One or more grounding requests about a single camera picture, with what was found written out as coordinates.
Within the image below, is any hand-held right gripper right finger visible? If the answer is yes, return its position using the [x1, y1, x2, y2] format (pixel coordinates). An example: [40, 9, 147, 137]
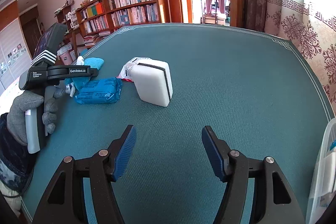
[201, 125, 306, 224]

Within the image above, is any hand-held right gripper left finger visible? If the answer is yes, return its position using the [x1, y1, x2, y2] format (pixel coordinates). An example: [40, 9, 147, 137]
[31, 124, 137, 224]

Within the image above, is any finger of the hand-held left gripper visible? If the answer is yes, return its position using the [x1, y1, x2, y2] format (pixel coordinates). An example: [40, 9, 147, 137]
[70, 66, 99, 88]

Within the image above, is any blue plastic packet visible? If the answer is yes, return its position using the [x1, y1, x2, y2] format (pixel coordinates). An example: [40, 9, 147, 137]
[74, 77, 123, 104]

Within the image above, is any clear plastic container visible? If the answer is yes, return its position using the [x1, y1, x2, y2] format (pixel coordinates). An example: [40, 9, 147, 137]
[306, 116, 336, 224]

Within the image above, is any person's left forearm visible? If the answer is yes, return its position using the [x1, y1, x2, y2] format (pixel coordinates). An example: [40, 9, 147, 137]
[0, 112, 37, 199]

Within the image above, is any person's left hand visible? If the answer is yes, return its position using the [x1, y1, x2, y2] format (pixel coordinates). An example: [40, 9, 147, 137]
[7, 88, 65, 146]

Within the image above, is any light blue towel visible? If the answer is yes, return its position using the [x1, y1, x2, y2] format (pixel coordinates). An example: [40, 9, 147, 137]
[64, 57, 105, 88]

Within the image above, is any pink waste bin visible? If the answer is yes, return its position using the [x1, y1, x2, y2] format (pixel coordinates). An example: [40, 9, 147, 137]
[58, 49, 76, 66]

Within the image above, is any white and red packet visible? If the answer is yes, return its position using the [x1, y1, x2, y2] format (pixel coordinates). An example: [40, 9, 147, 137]
[116, 57, 151, 82]

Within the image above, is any small wooden shelf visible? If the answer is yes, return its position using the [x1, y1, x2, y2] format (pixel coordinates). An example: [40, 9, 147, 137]
[55, 6, 79, 56]

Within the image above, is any white sponge block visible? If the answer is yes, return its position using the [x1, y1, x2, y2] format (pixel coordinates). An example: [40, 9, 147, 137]
[130, 59, 173, 107]

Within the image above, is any teal table mat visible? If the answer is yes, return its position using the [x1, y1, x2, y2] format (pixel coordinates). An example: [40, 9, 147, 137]
[20, 23, 336, 224]

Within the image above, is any wooden bookshelf with books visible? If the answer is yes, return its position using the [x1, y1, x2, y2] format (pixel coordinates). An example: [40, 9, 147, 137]
[75, 0, 168, 47]

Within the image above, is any patterned curtain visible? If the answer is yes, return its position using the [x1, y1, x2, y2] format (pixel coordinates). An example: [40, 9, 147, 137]
[264, 0, 336, 104]

